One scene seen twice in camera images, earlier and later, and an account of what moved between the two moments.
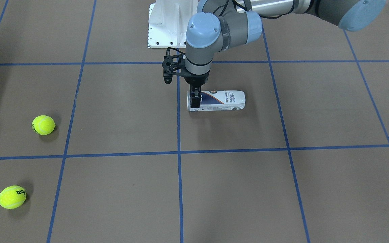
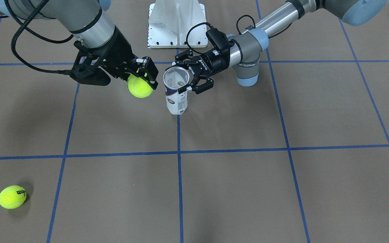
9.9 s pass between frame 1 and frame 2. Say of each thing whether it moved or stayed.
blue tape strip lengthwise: stayed
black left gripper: moved
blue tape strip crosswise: stayed
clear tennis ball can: moved
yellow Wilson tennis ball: stayed
